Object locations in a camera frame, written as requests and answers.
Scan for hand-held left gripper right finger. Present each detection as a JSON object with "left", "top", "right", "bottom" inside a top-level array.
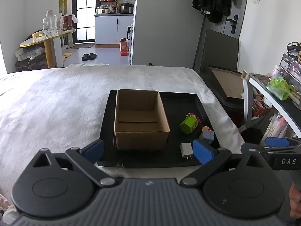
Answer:
[{"left": 180, "top": 139, "right": 271, "bottom": 189}]

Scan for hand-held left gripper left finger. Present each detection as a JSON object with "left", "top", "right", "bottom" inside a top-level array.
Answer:
[{"left": 32, "top": 139, "right": 119, "bottom": 189}]

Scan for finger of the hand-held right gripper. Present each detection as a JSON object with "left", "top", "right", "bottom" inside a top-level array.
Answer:
[{"left": 265, "top": 136, "right": 301, "bottom": 156}]

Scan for grey purple block toy figure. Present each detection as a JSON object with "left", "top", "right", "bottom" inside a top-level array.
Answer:
[{"left": 199, "top": 126, "right": 214, "bottom": 144}]

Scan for black tray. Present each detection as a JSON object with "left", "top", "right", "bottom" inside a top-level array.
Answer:
[{"left": 97, "top": 90, "right": 221, "bottom": 169}]

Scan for person's right hand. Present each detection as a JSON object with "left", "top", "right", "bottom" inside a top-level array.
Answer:
[{"left": 290, "top": 182, "right": 301, "bottom": 219}]

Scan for white charger plug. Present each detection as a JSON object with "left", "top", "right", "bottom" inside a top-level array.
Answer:
[{"left": 180, "top": 143, "right": 195, "bottom": 162}]

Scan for green block toy pink figure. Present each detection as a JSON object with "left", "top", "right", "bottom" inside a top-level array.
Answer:
[{"left": 180, "top": 113, "right": 203, "bottom": 134}]

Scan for orange basket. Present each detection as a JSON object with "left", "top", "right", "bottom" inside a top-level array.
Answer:
[{"left": 252, "top": 94, "right": 271, "bottom": 118}]

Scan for green plastic bag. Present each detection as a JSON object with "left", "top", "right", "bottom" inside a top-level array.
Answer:
[{"left": 266, "top": 77, "right": 290, "bottom": 101}]

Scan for white desk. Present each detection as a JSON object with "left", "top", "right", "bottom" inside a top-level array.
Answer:
[{"left": 242, "top": 71, "right": 301, "bottom": 139}]

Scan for stack of dark boxes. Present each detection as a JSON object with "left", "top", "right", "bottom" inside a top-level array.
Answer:
[{"left": 279, "top": 52, "right": 301, "bottom": 77}]

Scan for white floor towel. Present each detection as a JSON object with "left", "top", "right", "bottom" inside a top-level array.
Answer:
[{"left": 68, "top": 63, "right": 109, "bottom": 68}]

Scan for dark leaning board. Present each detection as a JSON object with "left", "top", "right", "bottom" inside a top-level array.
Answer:
[{"left": 193, "top": 29, "right": 240, "bottom": 76}]

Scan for orange cardboard box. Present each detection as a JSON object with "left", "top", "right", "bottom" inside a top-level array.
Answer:
[{"left": 119, "top": 38, "right": 129, "bottom": 56}]

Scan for storage bags under side table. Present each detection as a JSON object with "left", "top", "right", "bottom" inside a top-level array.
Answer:
[{"left": 14, "top": 44, "right": 48, "bottom": 73}]

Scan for gold top side table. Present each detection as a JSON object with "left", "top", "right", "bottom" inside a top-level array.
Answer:
[{"left": 19, "top": 28, "right": 76, "bottom": 69}]

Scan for white kitchen cabinet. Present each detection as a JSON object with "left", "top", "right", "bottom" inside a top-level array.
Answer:
[{"left": 94, "top": 14, "right": 134, "bottom": 48}]

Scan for red box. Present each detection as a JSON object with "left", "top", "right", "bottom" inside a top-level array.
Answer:
[{"left": 62, "top": 14, "right": 73, "bottom": 31}]

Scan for short clear glass jar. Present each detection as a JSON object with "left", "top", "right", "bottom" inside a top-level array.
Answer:
[{"left": 43, "top": 18, "right": 51, "bottom": 37}]

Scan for tall clear glass jar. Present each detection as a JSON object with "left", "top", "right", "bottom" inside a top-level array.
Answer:
[{"left": 47, "top": 10, "right": 59, "bottom": 36}]

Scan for black framed glass door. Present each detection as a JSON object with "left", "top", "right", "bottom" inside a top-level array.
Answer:
[{"left": 71, "top": 0, "right": 97, "bottom": 44}]

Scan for black rice cooker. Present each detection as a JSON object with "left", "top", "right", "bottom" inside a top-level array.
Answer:
[{"left": 120, "top": 3, "right": 134, "bottom": 14}]

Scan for black frame with cardboard back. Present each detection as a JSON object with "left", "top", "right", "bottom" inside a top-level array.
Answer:
[{"left": 203, "top": 65, "right": 246, "bottom": 104}]

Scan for black door handle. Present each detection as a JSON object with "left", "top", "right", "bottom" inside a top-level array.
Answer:
[{"left": 225, "top": 15, "right": 239, "bottom": 35}]

